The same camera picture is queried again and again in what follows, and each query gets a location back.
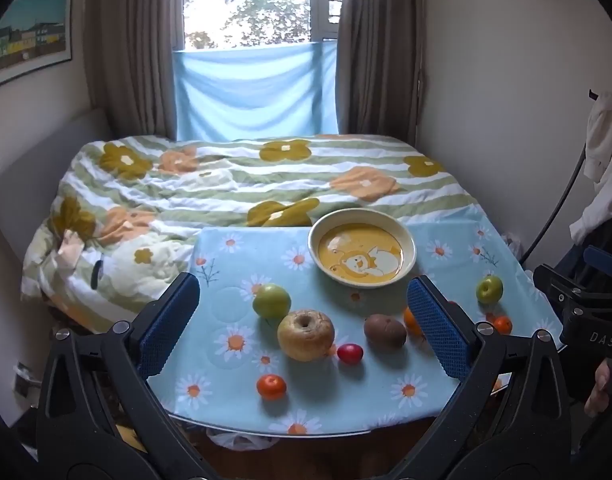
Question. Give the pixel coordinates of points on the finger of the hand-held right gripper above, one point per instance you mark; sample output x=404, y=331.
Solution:
x=556, y=280
x=603, y=259

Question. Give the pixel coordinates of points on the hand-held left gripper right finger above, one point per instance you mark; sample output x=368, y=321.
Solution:
x=438, y=327

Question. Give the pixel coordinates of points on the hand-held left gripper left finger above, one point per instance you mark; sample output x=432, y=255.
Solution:
x=168, y=325

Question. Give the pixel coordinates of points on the large orange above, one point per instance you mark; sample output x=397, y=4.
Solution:
x=412, y=321

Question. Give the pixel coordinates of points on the brown kiwi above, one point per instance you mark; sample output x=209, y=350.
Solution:
x=384, y=331

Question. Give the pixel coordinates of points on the small mandarin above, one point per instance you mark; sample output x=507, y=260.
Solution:
x=503, y=325
x=271, y=386

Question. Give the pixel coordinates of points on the cream bowl with yellow print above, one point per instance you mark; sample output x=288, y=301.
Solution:
x=361, y=255

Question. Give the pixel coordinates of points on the yellow apple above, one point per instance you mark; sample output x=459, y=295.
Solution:
x=306, y=335

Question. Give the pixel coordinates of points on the person's right hand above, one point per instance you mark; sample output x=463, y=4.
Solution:
x=598, y=390

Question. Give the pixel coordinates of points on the blue daisy tablecloth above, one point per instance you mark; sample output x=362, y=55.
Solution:
x=226, y=310

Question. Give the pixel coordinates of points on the small green apple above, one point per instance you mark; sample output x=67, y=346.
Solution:
x=489, y=289

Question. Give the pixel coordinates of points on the small black object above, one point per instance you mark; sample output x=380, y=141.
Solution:
x=98, y=275

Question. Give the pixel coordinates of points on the large green apple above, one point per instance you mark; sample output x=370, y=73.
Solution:
x=271, y=301

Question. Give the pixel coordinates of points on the white garment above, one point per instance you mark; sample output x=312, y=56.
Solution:
x=603, y=145

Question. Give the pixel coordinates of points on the striped flower blanket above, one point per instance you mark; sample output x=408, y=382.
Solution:
x=211, y=185

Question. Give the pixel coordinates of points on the white bed headboard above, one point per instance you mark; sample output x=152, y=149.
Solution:
x=41, y=155

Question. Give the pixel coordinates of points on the light blue window cloth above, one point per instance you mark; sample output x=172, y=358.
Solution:
x=256, y=95

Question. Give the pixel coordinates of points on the brown curtain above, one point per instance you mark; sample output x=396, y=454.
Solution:
x=378, y=45
x=136, y=45

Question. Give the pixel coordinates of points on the window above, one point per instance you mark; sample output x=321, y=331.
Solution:
x=251, y=0

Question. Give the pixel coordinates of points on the wall socket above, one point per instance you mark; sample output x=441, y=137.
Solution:
x=23, y=377

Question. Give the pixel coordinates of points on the framed wall picture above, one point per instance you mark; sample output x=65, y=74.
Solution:
x=28, y=35

